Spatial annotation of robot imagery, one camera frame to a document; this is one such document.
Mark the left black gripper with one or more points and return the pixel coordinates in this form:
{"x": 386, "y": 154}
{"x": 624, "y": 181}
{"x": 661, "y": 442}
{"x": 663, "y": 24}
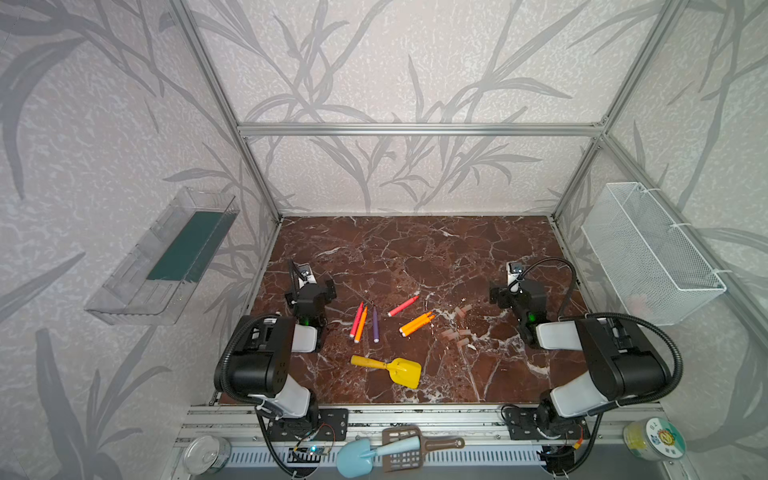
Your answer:
{"x": 308, "y": 294}

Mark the brown toy sieve scoop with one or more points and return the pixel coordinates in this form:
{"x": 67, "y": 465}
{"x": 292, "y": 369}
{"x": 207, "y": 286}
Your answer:
{"x": 414, "y": 458}

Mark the clear plastic wall tray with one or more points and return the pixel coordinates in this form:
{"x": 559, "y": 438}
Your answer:
{"x": 153, "y": 284}

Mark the small circuit board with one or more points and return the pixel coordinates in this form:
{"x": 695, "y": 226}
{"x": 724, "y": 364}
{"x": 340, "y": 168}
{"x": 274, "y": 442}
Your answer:
{"x": 312, "y": 454}

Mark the yellow toy shovel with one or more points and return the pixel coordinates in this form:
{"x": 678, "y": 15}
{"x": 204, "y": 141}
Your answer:
{"x": 403, "y": 372}

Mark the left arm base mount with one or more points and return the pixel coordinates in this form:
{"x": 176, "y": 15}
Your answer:
{"x": 325, "y": 424}

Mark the orange highlighter beside pink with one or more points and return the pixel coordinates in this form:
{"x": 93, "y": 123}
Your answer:
{"x": 360, "y": 325}

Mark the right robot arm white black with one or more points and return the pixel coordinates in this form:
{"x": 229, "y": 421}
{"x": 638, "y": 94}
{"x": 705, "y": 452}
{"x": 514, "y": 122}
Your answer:
{"x": 629, "y": 360}

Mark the purple highlighter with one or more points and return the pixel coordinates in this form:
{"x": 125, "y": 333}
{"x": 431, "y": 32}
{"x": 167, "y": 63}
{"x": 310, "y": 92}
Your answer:
{"x": 376, "y": 329}

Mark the pink highlighter left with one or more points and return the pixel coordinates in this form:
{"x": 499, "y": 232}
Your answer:
{"x": 357, "y": 320}

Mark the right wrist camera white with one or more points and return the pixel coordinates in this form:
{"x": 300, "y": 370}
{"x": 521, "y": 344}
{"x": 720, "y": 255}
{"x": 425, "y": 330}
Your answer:
{"x": 514, "y": 271}

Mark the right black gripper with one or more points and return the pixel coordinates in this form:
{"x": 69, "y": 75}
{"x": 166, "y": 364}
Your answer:
{"x": 511, "y": 294}

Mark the pink highlighter centre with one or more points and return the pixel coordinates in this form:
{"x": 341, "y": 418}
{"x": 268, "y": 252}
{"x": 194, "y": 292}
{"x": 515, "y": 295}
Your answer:
{"x": 406, "y": 304}

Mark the white wire mesh basket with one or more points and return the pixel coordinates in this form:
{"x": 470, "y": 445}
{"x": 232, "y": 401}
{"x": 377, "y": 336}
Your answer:
{"x": 656, "y": 271}

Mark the clear round container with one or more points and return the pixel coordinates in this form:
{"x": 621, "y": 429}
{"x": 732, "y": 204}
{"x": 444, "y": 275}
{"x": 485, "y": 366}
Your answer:
{"x": 206, "y": 455}

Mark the light blue toy shovel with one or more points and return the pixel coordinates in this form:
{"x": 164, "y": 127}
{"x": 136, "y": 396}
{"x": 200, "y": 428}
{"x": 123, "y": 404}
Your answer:
{"x": 356, "y": 458}

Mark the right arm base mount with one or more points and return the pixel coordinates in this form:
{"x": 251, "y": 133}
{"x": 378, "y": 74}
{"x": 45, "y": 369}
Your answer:
{"x": 528, "y": 423}

